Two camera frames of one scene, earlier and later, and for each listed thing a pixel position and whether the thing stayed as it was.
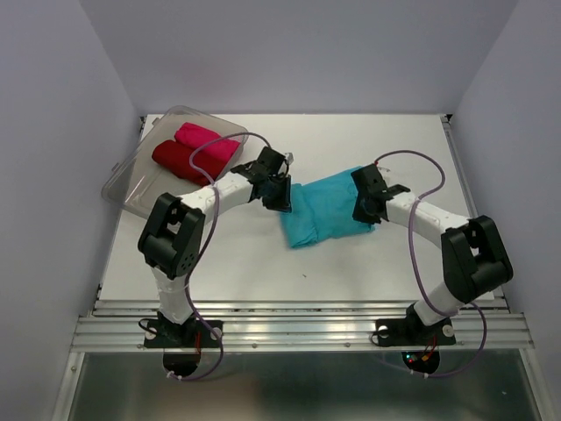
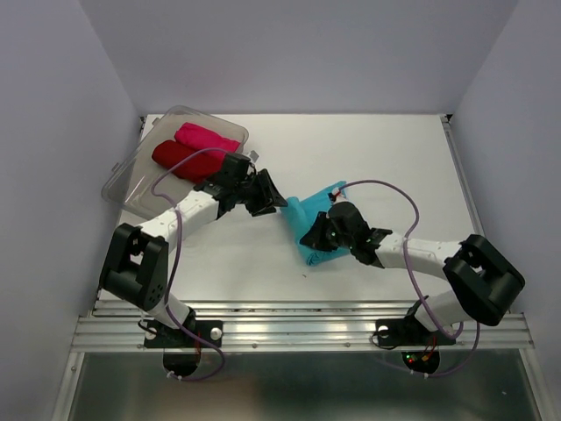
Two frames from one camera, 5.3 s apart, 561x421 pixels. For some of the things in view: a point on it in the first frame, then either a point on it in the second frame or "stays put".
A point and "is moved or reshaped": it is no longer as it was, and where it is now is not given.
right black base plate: [410, 331] stays put
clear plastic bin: [138, 180] stays put
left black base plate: [191, 333] stays put
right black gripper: [359, 215] → [313, 237]
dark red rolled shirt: [175, 158] stays put
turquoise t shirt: [322, 210] is moved or reshaped
